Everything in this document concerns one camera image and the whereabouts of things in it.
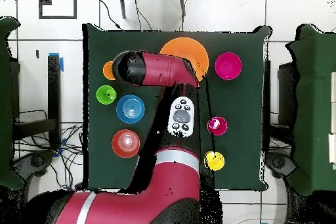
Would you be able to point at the orange cup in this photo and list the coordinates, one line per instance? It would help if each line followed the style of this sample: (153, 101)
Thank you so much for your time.
(108, 71)

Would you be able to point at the large orange bowl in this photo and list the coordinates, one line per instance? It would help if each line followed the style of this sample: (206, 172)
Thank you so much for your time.
(191, 50)

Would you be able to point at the light blue bowl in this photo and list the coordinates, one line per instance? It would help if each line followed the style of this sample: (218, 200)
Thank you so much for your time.
(130, 109)

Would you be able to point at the camera tripod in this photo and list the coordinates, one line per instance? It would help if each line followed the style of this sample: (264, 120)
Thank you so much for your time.
(122, 6)

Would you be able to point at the pink-red cup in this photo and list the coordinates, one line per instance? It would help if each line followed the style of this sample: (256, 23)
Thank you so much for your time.
(219, 126)

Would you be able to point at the white panel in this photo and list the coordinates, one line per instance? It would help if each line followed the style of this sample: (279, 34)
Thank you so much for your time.
(332, 147)

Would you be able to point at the small red-orange bowl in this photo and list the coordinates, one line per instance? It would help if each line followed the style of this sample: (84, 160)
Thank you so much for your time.
(126, 143)

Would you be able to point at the dark green tablecloth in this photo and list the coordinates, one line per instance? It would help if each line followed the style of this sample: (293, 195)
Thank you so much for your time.
(236, 98)

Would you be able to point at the blue tape piece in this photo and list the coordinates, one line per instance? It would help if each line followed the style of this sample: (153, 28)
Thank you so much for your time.
(62, 65)

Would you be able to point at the dark grey pedestal base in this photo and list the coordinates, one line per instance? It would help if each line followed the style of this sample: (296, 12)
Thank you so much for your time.
(278, 162)
(36, 161)

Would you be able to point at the yellow cup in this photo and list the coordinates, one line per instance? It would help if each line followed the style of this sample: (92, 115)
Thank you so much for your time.
(216, 162)

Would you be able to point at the green cup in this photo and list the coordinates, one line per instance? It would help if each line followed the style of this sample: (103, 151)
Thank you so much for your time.
(106, 94)

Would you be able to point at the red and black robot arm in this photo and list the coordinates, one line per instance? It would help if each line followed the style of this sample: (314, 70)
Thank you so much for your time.
(178, 176)

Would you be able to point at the black square frame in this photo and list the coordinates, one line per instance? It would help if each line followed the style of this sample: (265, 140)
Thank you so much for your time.
(57, 17)

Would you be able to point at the pink-red bowl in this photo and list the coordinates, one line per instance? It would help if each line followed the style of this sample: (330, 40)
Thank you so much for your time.
(228, 65)

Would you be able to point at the neighbouring green cloth table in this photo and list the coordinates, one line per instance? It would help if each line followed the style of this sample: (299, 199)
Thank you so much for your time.
(5, 103)
(315, 103)

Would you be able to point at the black metal frame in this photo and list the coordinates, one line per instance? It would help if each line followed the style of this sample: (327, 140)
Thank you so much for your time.
(267, 76)
(53, 90)

